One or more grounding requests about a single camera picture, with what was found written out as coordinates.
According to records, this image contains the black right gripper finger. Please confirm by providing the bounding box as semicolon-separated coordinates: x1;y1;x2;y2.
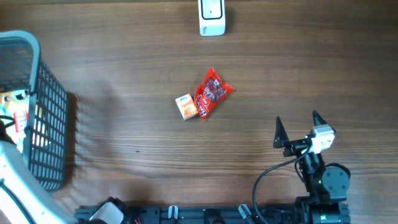
273;116;289;148
312;110;328;126

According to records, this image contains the red candy bag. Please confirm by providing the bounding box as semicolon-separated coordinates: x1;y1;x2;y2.
194;67;234;119

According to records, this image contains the yellow snack bag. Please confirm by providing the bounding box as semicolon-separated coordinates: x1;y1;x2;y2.
1;90;30;152

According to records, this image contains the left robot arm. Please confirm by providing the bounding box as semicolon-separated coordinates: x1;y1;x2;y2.
1;115;125;223

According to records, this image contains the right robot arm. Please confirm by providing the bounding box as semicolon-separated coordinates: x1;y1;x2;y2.
273;110;351;223

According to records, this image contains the white barcode scanner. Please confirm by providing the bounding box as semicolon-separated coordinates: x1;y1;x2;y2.
198;0;226;37

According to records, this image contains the orange tissue pack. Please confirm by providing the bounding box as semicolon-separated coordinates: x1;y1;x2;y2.
175;93;198;120

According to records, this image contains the grey plastic mesh basket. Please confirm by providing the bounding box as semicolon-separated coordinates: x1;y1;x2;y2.
1;30;68;193

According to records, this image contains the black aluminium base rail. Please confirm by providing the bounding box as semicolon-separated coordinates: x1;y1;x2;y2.
73;203;351;224

